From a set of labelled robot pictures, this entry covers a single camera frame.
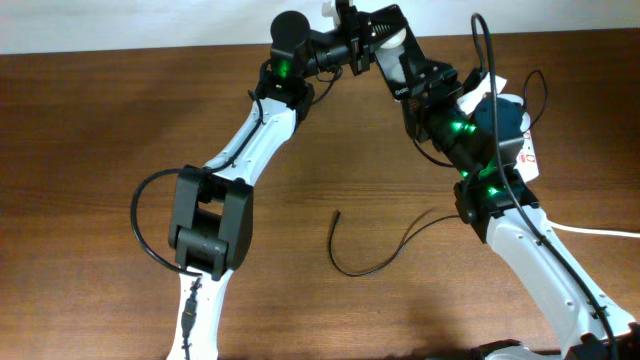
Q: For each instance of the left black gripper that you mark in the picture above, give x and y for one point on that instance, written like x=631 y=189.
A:
x=357 y=25

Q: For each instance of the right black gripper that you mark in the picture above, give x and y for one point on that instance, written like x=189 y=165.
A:
x=443 y=82

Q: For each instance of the black Samsung smartphone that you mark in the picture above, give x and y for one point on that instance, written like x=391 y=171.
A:
x=399 y=58

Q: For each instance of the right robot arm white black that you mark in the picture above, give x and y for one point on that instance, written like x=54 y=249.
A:
x=484 y=135

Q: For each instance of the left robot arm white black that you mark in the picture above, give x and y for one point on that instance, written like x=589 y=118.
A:
x=212 y=219

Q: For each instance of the white power strip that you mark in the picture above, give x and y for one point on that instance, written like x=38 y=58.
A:
x=526 y=161

